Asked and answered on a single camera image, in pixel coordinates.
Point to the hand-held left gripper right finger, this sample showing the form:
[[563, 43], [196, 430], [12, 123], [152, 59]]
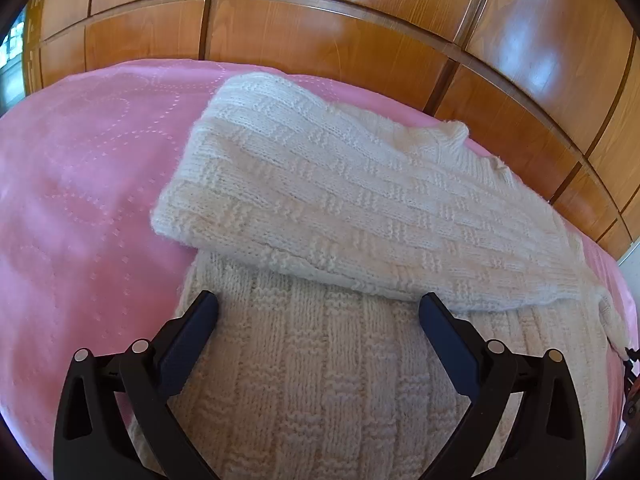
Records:
[[447, 340]]

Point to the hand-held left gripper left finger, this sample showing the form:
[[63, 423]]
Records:
[[192, 332]]

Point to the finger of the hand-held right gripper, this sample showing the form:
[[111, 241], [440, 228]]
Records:
[[633, 357]]

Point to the white knitted sweater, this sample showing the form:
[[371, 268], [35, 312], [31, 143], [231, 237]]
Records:
[[350, 200]]

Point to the pink bedspread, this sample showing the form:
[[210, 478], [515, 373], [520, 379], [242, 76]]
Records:
[[85, 185]]

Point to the wooden wardrobe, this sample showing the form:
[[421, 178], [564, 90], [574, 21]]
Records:
[[320, 25]]

